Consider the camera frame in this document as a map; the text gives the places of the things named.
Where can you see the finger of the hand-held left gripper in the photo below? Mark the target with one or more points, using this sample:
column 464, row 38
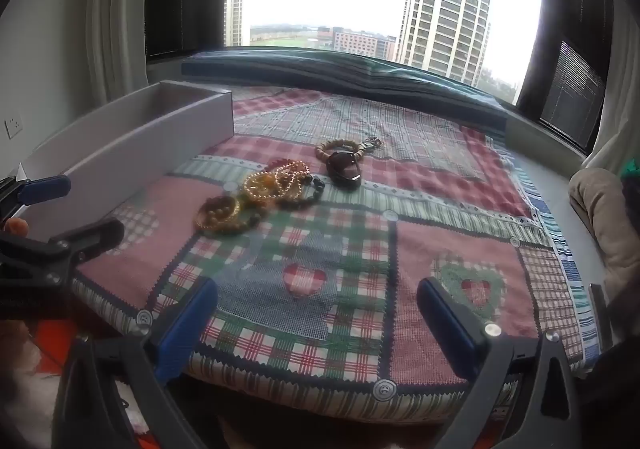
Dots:
column 90, row 236
column 45, row 189

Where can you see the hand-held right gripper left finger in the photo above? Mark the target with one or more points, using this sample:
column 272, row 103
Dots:
column 185, row 329

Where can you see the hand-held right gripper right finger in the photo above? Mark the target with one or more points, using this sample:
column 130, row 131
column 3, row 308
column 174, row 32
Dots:
column 445, row 324

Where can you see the white cardboard box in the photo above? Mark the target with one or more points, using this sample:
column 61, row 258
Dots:
column 125, row 149

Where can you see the patchwork plaid quilt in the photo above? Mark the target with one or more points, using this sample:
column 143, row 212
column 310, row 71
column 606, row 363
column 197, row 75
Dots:
column 440, row 229

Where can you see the beige folded cloth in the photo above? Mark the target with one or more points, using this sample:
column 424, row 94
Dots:
column 610, row 219

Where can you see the green item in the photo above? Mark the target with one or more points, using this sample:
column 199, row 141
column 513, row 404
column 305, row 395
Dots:
column 631, row 173

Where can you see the narrow apartment building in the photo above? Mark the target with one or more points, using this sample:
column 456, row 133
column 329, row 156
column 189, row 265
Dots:
column 234, row 14

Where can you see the grey window blind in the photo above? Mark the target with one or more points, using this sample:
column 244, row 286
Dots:
column 572, row 94

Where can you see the striped green cushion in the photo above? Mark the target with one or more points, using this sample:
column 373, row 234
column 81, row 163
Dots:
column 325, row 71

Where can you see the tall apartment building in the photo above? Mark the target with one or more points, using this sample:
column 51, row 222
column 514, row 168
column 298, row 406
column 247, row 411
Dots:
column 445, row 19

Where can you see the white wall socket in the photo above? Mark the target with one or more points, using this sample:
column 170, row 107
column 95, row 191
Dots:
column 14, row 126

